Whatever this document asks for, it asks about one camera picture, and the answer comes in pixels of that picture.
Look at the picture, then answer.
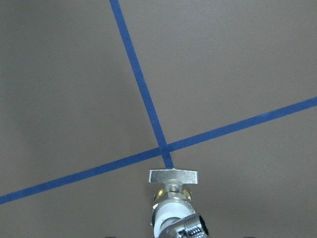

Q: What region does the white brass PPR valve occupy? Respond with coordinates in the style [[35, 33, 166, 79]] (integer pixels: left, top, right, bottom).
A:
[[149, 168, 199, 238]]

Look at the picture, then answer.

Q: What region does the chrome threaded pipe fitting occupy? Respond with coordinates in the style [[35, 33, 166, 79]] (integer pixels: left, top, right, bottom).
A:
[[159, 214, 210, 238]]

